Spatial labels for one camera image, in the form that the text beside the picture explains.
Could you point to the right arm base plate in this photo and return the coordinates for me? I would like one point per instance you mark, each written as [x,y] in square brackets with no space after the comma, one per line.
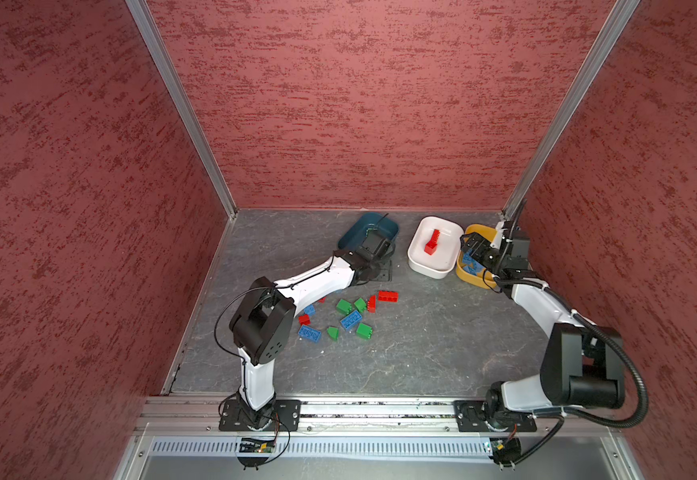
[479,416]

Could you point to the aluminium corner post right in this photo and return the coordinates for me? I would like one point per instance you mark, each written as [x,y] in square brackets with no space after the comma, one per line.
[613,27]

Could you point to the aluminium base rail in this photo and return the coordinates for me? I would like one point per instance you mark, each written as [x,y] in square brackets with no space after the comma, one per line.
[177,437]

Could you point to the small red lego left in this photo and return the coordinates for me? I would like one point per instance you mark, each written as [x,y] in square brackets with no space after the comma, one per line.
[304,319]

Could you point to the right controller board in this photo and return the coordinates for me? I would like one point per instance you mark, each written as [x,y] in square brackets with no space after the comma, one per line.
[505,453]

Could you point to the blue long lego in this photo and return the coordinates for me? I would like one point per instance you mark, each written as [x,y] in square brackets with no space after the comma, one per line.
[351,320]
[308,333]

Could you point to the yellow plastic bin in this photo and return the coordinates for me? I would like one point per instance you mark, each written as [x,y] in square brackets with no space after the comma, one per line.
[485,279]

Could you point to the blue long lego front left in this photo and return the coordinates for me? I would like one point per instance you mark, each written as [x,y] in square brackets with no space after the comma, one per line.
[308,333]

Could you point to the blue slope lego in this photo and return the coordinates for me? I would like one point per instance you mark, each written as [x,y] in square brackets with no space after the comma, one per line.
[471,267]

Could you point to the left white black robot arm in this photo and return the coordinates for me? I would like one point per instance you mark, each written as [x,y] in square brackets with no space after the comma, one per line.
[261,325]

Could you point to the white plastic bin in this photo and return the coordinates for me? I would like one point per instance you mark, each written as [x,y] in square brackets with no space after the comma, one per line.
[439,264]

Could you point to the aluminium corner post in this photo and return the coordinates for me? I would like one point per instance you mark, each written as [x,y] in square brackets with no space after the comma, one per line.
[159,53]
[613,27]

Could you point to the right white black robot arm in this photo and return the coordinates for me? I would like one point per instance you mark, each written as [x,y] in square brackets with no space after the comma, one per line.
[579,370]

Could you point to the left controller board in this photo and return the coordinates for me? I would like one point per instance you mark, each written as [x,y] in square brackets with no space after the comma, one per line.
[255,452]

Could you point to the teal plastic bin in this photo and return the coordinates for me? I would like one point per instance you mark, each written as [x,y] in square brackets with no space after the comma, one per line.
[368,222]

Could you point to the blue long lego middle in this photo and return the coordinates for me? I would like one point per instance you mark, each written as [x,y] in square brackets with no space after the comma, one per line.
[351,320]

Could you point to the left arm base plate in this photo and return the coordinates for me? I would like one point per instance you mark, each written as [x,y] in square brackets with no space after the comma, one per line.
[278,415]

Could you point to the controller board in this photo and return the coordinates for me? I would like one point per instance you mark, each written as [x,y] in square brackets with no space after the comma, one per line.
[255,452]
[505,453]

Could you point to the green lego small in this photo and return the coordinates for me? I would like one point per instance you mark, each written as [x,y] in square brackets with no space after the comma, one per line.
[360,305]

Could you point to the aluminium corner post left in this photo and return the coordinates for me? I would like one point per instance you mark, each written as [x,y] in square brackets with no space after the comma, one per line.
[159,53]

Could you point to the green lego block front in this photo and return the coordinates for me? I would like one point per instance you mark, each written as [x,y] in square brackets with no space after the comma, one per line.
[364,331]

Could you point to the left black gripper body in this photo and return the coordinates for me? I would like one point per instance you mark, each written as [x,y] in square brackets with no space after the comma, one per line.
[380,270]

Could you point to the red lego upright centre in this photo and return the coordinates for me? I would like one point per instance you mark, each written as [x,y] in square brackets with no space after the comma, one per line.
[371,306]

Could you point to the red square lego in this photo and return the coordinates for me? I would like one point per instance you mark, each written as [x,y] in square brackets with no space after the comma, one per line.
[430,248]

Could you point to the green square lego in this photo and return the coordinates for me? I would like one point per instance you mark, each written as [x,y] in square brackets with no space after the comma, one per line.
[344,307]

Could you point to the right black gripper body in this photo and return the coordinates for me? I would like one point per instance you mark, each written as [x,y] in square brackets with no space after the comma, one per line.
[483,253]

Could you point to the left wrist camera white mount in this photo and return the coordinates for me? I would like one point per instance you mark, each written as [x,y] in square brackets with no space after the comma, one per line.
[501,231]

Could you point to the green lego slope front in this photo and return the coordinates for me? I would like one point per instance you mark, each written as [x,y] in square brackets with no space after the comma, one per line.
[333,333]

